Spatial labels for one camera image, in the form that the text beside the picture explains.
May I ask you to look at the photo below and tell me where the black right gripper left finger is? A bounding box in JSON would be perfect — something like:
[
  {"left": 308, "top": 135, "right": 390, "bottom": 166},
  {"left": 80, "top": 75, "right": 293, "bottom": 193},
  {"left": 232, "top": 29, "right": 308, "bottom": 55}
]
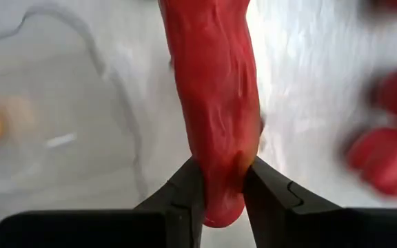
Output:
[{"left": 0, "top": 156, "right": 206, "bottom": 248}]

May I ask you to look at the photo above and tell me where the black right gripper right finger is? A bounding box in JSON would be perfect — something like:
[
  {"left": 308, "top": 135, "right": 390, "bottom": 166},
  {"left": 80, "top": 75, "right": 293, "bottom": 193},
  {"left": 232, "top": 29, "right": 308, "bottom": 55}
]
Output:
[{"left": 242, "top": 156, "right": 397, "bottom": 248}]

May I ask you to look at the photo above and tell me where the long red pepper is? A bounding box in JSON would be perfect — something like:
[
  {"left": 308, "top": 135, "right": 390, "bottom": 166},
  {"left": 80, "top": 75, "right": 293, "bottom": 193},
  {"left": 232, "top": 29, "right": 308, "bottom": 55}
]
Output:
[{"left": 157, "top": 0, "right": 265, "bottom": 229}]

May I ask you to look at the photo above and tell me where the red lobed tomato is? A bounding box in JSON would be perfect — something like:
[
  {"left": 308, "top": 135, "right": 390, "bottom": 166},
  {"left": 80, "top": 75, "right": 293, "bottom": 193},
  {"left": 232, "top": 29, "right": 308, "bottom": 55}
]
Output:
[{"left": 345, "top": 127, "right": 397, "bottom": 198}]

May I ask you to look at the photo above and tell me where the clear plastic basket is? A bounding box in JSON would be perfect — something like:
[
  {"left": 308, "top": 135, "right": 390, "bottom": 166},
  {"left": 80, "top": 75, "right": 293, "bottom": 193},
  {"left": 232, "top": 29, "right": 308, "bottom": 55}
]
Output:
[{"left": 0, "top": 3, "right": 150, "bottom": 248}]

